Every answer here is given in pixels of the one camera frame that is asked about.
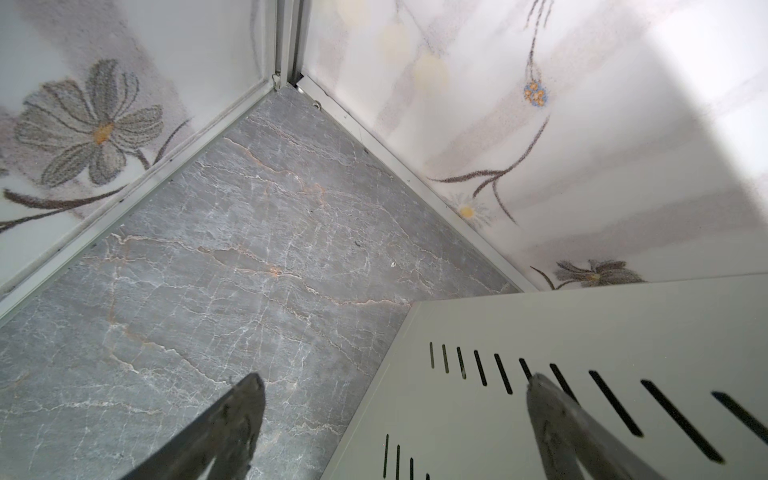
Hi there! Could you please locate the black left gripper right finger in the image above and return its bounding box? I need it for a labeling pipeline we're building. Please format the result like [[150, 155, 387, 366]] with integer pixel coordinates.
[[526, 373, 662, 479]]

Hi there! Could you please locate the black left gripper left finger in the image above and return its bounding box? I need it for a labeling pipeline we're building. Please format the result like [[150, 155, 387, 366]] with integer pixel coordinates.
[[124, 372, 266, 479]]

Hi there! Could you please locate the grey metal cabinet box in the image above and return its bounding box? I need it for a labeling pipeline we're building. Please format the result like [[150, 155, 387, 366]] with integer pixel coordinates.
[[324, 275, 767, 479]]

